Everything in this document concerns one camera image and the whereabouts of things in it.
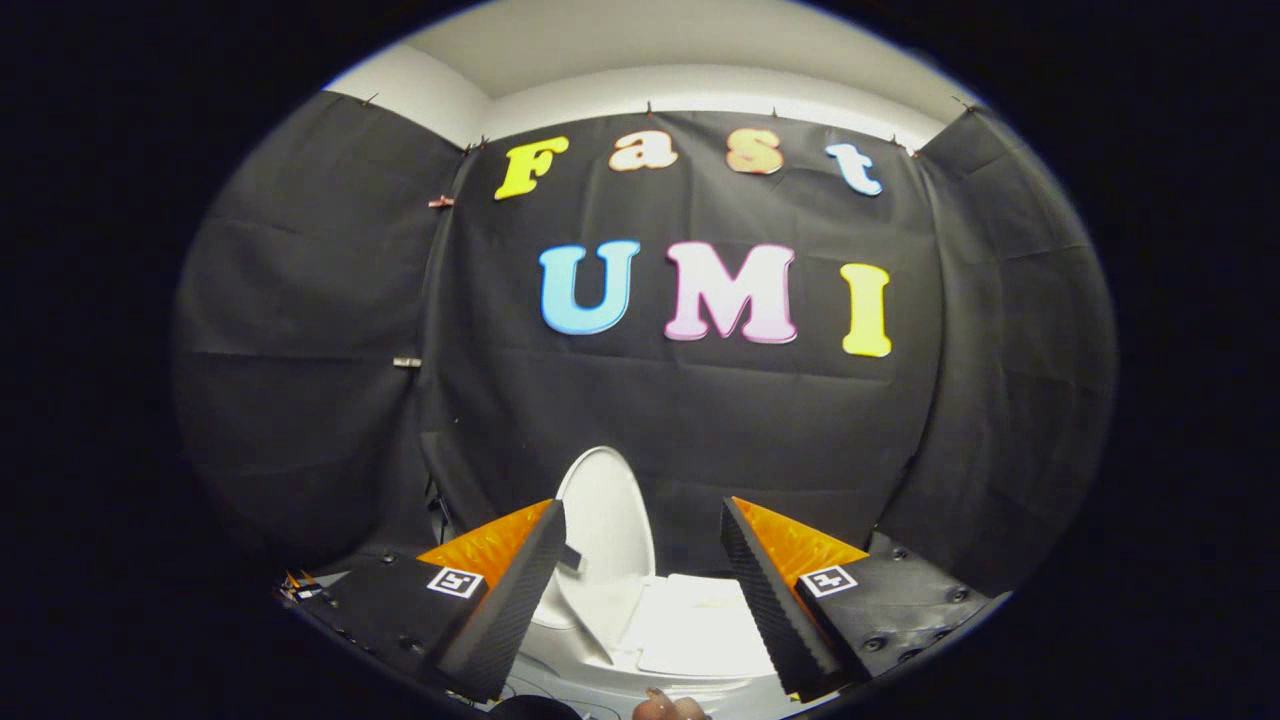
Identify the white toilet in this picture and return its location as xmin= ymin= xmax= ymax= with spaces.
xmin=508 ymin=572 xmax=801 ymax=717

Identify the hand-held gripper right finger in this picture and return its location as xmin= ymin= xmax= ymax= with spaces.
xmin=720 ymin=496 xmax=1004 ymax=703

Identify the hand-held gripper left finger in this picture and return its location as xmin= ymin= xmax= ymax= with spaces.
xmin=285 ymin=498 xmax=569 ymax=704

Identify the black backdrop cloth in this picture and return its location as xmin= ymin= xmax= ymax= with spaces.
xmin=170 ymin=88 xmax=1116 ymax=601

